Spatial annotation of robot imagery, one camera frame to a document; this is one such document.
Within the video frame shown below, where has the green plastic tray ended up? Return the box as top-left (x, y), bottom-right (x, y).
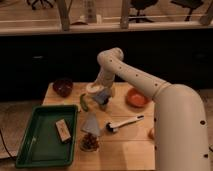
top-left (15, 105), bottom-right (78, 168)

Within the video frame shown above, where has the white handled dish brush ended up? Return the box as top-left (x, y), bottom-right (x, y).
top-left (106, 115), bottom-right (144, 133)

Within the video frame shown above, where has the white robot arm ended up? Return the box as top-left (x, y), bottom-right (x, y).
top-left (96, 48), bottom-right (211, 171)

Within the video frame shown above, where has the white round cup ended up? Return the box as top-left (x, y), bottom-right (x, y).
top-left (86, 83), bottom-right (104, 94)

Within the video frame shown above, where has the wooden block sponge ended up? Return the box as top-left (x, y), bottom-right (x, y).
top-left (55, 119), bottom-right (71, 143)

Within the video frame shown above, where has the grey cloth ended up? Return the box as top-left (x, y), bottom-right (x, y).
top-left (81, 113), bottom-right (101, 137)

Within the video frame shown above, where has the dark red bowl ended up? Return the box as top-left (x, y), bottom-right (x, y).
top-left (53, 78), bottom-right (73, 97)

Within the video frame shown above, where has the black cable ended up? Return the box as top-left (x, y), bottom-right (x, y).
top-left (0, 129), bottom-right (17, 162)

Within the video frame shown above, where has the pine cone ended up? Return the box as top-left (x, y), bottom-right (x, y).
top-left (80, 133), bottom-right (99, 152)

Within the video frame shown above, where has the green cucumber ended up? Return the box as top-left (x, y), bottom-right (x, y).
top-left (80, 94), bottom-right (89, 112)

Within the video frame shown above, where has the orange bowl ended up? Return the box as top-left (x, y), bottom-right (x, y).
top-left (125, 88), bottom-right (150, 108)

